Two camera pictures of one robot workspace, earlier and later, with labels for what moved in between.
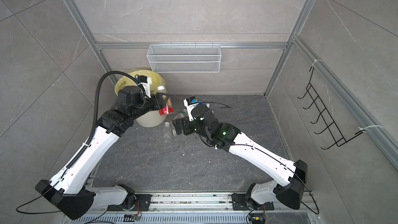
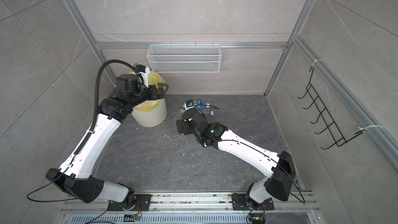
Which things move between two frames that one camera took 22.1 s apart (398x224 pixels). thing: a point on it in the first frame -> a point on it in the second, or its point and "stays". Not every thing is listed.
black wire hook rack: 335,131 stays
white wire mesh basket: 184,58 stays
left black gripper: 156,100 -> 159,92
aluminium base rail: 212,208 stays
